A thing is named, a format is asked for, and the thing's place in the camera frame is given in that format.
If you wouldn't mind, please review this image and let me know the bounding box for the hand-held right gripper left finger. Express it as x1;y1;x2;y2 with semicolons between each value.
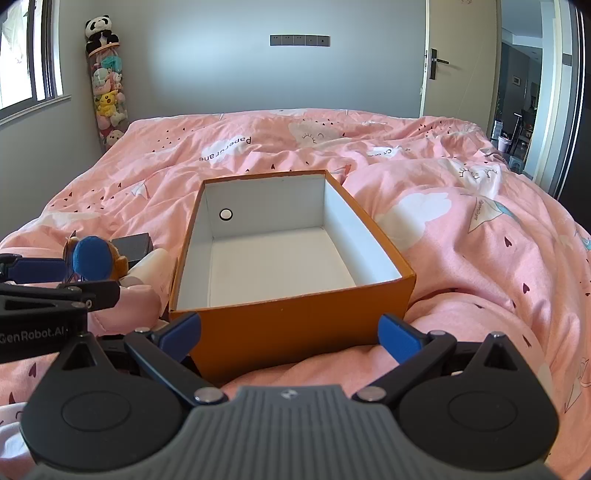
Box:
55;313;227;407

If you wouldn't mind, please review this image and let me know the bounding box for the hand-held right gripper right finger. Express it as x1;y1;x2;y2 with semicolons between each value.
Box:
353;313;525;409

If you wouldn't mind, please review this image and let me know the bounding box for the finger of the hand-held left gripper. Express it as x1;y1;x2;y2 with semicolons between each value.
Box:
0;253;71;283
0;280;122;319

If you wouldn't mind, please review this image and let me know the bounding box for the blue and orange plush toy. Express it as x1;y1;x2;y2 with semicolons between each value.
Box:
64;233;130;282

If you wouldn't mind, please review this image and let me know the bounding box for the white rectangular box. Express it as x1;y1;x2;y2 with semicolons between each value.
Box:
121;248;178;291

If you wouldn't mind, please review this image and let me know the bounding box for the dark grey box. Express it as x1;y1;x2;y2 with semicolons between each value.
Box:
111;233;154;268

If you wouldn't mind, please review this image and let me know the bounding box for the orange cardboard box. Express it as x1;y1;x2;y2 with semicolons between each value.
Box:
168;169;417;388

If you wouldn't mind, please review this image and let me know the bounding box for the pink printed blanket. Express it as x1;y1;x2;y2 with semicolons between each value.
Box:
0;108;591;462

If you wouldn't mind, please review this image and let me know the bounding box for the hanging net of plush toys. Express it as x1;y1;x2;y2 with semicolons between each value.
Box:
85;41;130;151

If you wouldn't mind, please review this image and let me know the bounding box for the window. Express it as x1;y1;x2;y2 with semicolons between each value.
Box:
0;0;72;125

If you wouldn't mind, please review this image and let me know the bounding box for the panda plush toy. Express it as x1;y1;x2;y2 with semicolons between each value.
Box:
84;16;120;54

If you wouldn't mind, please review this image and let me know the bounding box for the white door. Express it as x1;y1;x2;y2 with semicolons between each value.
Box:
419;0;502;134

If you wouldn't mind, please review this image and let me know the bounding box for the black door handle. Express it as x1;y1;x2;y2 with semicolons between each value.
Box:
424;48;450;81

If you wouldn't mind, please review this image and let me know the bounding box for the sliding door frame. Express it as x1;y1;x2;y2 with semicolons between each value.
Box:
540;0;588;199

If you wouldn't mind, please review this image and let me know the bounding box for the grey wall switch panel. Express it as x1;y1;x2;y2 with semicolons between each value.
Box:
270;34;331;47

